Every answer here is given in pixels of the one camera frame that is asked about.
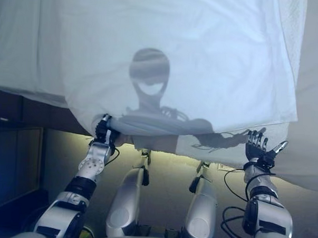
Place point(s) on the silver robot leg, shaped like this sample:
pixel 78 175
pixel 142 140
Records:
pixel 126 202
pixel 202 210

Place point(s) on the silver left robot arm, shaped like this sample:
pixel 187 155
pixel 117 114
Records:
pixel 88 171

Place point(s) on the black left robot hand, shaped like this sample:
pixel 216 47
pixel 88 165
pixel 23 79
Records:
pixel 104 135

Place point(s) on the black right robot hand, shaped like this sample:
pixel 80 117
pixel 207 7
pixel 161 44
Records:
pixel 255 149

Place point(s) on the beige bed runner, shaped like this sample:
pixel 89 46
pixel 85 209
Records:
pixel 312 104

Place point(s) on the white bed sheet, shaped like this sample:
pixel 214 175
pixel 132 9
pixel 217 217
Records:
pixel 28 39

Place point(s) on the grey patterned rug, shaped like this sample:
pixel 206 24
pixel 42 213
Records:
pixel 229 167

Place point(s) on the silver left robot leg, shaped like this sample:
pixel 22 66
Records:
pixel 126 202

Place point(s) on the dark brown bed frame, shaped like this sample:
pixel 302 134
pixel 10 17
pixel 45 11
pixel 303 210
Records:
pixel 43 111

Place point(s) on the white duvet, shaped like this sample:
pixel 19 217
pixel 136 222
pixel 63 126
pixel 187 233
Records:
pixel 178 46

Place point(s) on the silver right robot leg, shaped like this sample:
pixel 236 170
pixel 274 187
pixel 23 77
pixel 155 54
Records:
pixel 202 210

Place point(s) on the brown wooden cabinet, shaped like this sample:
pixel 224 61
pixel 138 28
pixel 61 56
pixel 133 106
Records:
pixel 12 157

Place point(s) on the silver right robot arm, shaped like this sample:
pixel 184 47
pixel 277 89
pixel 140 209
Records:
pixel 268 213

